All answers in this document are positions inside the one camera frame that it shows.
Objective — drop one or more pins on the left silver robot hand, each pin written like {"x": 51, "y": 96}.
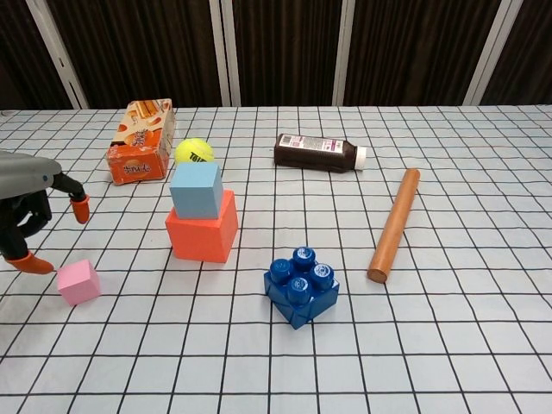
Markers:
{"x": 21, "y": 177}

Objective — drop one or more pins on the small pink cube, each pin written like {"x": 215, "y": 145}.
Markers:
{"x": 79, "y": 284}

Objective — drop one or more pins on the medium light blue cube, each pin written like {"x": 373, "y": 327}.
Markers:
{"x": 194, "y": 194}

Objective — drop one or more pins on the orange snack box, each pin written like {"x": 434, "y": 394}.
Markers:
{"x": 138, "y": 146}

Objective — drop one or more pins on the yellow tennis ball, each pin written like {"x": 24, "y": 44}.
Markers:
{"x": 194, "y": 151}

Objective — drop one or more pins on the large orange-red cube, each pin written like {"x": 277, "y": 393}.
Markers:
{"x": 198, "y": 241}

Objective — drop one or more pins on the dark folding screen white frames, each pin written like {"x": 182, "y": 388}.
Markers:
{"x": 280, "y": 47}

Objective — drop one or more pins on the brown bottle white cap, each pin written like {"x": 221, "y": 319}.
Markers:
{"x": 310, "y": 153}

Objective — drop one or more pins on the dark blue studded brick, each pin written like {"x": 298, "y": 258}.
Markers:
{"x": 302, "y": 297}

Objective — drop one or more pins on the wooden cylinder rod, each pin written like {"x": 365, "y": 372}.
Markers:
{"x": 394, "y": 224}

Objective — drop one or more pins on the checkered tablecloth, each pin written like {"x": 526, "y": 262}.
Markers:
{"x": 388, "y": 345}

